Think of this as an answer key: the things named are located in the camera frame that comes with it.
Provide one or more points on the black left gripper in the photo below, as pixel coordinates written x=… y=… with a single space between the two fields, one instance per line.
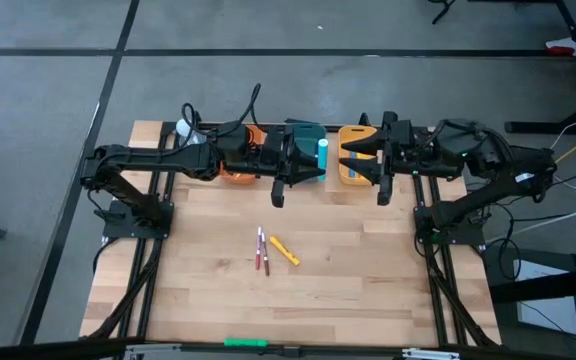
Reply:
x=278 y=160

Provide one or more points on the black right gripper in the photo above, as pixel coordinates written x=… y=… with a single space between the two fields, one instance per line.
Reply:
x=400 y=150

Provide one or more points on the teal marker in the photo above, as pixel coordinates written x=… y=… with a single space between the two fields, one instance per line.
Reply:
x=323 y=155

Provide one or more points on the yellow Sharpie highlighter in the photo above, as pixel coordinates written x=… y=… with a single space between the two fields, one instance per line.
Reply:
x=284 y=251

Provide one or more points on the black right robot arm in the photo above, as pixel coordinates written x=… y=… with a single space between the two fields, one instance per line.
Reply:
x=498 y=155

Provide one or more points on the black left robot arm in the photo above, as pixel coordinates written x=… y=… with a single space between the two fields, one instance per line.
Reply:
x=158 y=157

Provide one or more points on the yellow plastic bin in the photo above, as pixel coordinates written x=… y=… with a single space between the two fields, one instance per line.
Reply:
x=358 y=131

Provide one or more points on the teal plastic bin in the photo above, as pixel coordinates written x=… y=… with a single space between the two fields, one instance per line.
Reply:
x=313 y=131

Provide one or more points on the orange plastic bin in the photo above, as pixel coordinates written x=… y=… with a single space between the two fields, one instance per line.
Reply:
x=238 y=179

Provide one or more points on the pink thin marker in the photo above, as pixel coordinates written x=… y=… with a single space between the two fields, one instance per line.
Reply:
x=258 y=250

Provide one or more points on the brown thin marker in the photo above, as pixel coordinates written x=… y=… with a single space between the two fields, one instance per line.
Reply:
x=265 y=257

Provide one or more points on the white globe on metal stand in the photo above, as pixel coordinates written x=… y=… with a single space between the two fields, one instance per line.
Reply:
x=183 y=129

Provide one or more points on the black furniture leg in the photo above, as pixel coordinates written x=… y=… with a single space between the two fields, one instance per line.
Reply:
x=440 y=14
x=565 y=15

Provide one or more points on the black table base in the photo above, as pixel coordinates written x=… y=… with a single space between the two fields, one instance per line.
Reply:
x=533 y=127

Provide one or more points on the green marker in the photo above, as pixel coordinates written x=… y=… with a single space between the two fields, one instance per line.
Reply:
x=246 y=342

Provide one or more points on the black metal stand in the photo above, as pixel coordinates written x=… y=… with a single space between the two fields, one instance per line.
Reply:
x=543 y=287

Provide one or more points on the person's white red shoe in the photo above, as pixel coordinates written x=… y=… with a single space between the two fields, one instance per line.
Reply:
x=565 y=47

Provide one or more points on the white sheet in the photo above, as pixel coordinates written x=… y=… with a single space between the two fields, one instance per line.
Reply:
x=548 y=315

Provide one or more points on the black rail clamp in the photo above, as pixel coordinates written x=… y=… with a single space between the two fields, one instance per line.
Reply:
x=364 y=120

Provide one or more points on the black rear frame rail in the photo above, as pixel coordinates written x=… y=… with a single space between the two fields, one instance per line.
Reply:
x=332 y=126

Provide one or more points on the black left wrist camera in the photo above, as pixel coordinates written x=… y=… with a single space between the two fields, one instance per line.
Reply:
x=235 y=140

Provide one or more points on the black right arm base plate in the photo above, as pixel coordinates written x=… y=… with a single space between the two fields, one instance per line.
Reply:
x=470 y=234

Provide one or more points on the black right frame rails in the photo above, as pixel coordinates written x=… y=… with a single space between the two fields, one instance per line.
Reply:
x=433 y=305

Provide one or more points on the black frame rails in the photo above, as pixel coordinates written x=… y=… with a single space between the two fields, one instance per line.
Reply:
x=151 y=287
x=433 y=305

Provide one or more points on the black left frame rails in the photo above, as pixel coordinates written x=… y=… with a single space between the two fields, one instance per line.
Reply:
x=151 y=287

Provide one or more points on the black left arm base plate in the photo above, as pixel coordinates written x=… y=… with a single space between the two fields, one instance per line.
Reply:
x=118 y=231

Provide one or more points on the silver metal bracket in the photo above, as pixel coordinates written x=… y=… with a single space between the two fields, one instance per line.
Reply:
x=153 y=350
x=430 y=354

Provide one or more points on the black front frame bar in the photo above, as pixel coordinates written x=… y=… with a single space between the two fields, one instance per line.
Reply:
x=43 y=350

